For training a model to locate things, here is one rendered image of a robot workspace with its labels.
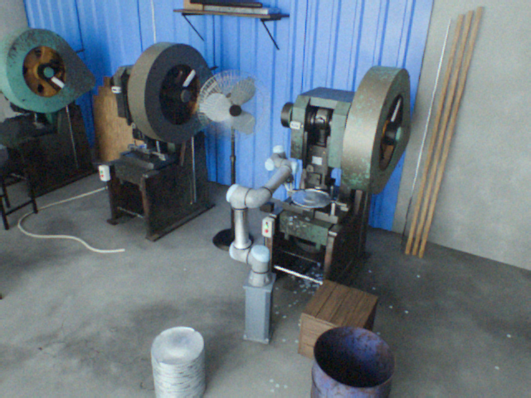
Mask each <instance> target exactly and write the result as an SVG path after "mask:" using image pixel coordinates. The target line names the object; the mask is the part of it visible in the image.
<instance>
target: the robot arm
mask: <svg viewBox="0 0 531 398"><path fill-rule="evenodd" d="M273 151H274V153H273V154H272V156H271V157H270V158H268V160H267V161H265V168H267V169H268V170H269V171H273V170H275V169H278V171H277V173H276V174H275V175H274V176H273V177H272V178H271V179H270V180H269V181H268V182H266V183H265V185H264V186H261V187H260V188H259V189H252V188H249V187H246V186H242V185H241V184H233V185H232V186H231V188H230V189H229V191H228V193H227V200H228V201H229V202H230V203H231V208H232V209H234V222H235V240H234V241H233V242H232V244H231V248H230V254H231V257H232V258H233V259H234V260H238V261H240V262H244V263H247V264H249V265H251V272H250V274H249V282H250V284H252V285H253V286H256V287H265V286H268V285H270V284H271V282H272V275H271V272H270V250H269V249H268V248H267V247H264V246H263V245H255V246H251V240H249V222H248V208H249V207H250V208H255V207H258V206H262V205H264V204H266V203H267V202H268V201H270V199H271V198H272V197H273V194H274V193H275V192H276V191H277V189H278V188H279V187H280V185H281V184H282V185H283V186H284V188H285V189H286V190H287V191H288V192H292V191H293V189H295V188H294V183H293V182H294V181H295V178H294V175H293V174H292V173H297V172H298V171H299V169H300V165H299V163H298V162H296V161H292V160H288V159H287V157H286V155H285V150H284V147H283V146H276V147H274V148H273ZM288 183H289V187H288ZM289 188H290V189H289Z"/></svg>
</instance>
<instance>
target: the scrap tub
mask: <svg viewBox="0 0 531 398"><path fill-rule="evenodd" d="M396 367H397V360H396V357H395V354H394V352H393V350H392V348H391V347H390V345H389V344H388V343H387V342H386V341H385V340H383V339H382V338H380V337H379V336H378V335H377V334H375V333H373V332H370V331H368V330H366V329H363V328H356V327H347V325H344V327H336V328H330V329H329V330H327V331H325V332H323V333H322V334H320V336H319V337H318V338H317V340H316V342H315V344H314V347H313V366H312V368H311V378H312V385H311V389H310V398H388V396H389V394H390V391H391V384H392V378H393V376H394V374H395V370H396Z"/></svg>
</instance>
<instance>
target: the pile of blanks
mask: <svg viewBox="0 0 531 398"><path fill-rule="evenodd" d="M152 364H153V377H154V383H155V391H156V396H157V398H201V397H202V394H203V393H204V391H205V386H206V384H205V380H206V379H205V362H204V344H203V349H202V352H201V354H200V355H199V356H198V357H195V359H194V360H192V361H191V362H189V363H187V364H184V365H181V366H166V365H164V364H161V363H159V361H158V362H157V361H156V360H155V359H154V358H153V355H152Z"/></svg>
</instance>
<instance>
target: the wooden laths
mask: <svg viewBox="0 0 531 398"><path fill-rule="evenodd" d="M482 8H483V7H478V10H476V14H475V20H474V23H473V28H472V32H471V35H470V42H469V45H468V50H467V53H466V57H465V64H464V67H463V71H462V75H461V79H460V85H459V89H458V93H457V97H456V101H455V104H454V107H453V111H452V115H451V121H450V125H449V129H448V133H447V136H446V143H445V147H444V151H443V154H442V158H441V165H440V169H439V172H438V176H437V180H436V187H435V191H434V194H433V198H432V202H431V205H430V208H429V213H428V217H427V220H426V226H425V230H424V235H423V238H422V242H421V248H420V252H419V255H418V258H422V255H423V251H424V247H425V243H426V238H427V234H428V230H429V226H430V222H431V219H432V216H433V212H434V208H435V204H436V198H437V194H438V191H439V187H440V183H441V176H442V173H443V169H444V166H445V161H446V155H447V151H448V148H449V144H450V140H451V134H452V129H453V126H454V123H455V120H456V115H457V112H458V109H459V104H460V98H461V94H462V90H463V87H464V83H465V77H466V73H467V69H468V65H469V62H470V55H471V52H472V47H473V44H474V40H475V34H476V30H477V29H478V26H479V22H480V16H481V12H482ZM472 12H473V11H471V10H469V11H468V14H467V18H466V21H465V29H464V32H463V37H462V40H461V44H460V51H459V55H458V59H457V62H456V66H455V70H454V74H453V77H452V82H451V87H450V91H449V96H448V100H447V103H446V110H445V113H444V119H443V122H442V126H441V132H440V136H439V141H438V144H437V148H436V155H435V158H434V163H433V167H432V170H431V174H430V177H429V181H428V185H427V189H426V196H425V200H424V203H423V208H422V212H421V218H420V222H419V226H418V229H417V237H416V240H415V245H414V248H413V252H412V254H413V255H416V253H417V247H418V243H419V240H420V236H421V228H422V225H423V221H424V218H425V214H426V207H427V203H428V199H429V196H430V192H431V189H432V184H433V181H434V177H435V173H436V167H437V163H438V158H439V155H440V151H441V145H442V141H443V137H444V133H445V129H446V123H447V120H448V114H449V111H450V107H451V101H452V97H453V93H454V89H455V86H456V82H457V79H458V75H459V70H460V64H461V60H462V56H463V53H464V49H465V42H466V38H467V35H468V31H469V27H470V19H471V16H472ZM463 15H464V14H459V16H458V21H457V24H456V30H455V35H454V36H453V40H452V44H451V51H450V55H449V59H448V63H447V67H446V74H445V79H444V82H443V86H442V90H441V97H440V101H439V105H438V109H437V113H436V120H435V124H434V128H433V132H432V136H431V139H430V143H429V148H428V151H427V155H426V161H425V167H424V170H423V174H422V178H421V185H420V189H419V193H418V197H417V203H416V208H415V212H414V217H413V220H412V227H411V230H410V235H409V239H408V243H407V246H406V250H405V253H406V254H409V252H410V249H411V244H412V238H413V234H414V230H415V226H416V222H417V215H418V212H419V207H420V203H421V197H422V193H423V189H424V184H425V180H426V174H427V170H428V167H429V162H430V158H431V155H432V151H433V148H434V143H435V139H436V132H437V129H438V124H439V121H440V117H441V110H442V105H443V102H444V98H445V93H446V87H447V83H448V80H449V75H450V72H451V64H452V61H453V57H454V53H455V50H456V45H457V42H458V38H459V34H460V28H461V23H462V19H463ZM450 25H451V19H449V20H448V24H447V29H446V36H445V40H444V44H443V47H442V53H441V59H440V64H439V67H438V72H437V76H436V83H435V87H434V91H433V96H432V100H431V103H430V107H429V111H428V115H427V120H426V127H425V130H424V134H423V139H422V143H421V150H420V154H419V158H418V162H417V169H416V174H415V177H414V182H413V186H412V194H411V197H410V201H409V205H408V209H407V214H406V217H405V221H404V225H403V229H402V237H401V241H400V245H399V249H398V251H401V247H402V240H403V236H404V231H405V228H406V223H407V220H408V217H409V212H410V208H411V204H412V197H413V193H414V189H415V185H416V180H417V174H418V170H419V166H420V161H421V154H422V150H423V146H424V142H425V137H426V131H427V127H428V123H429V119H430V114H431V111H432V107H433V103H434V99H435V95H436V87H437V84H438V80H439V76H440V72H441V64H442V61H443V56H444V53H445V48H446V41H447V37H448V33H449V29H450Z"/></svg>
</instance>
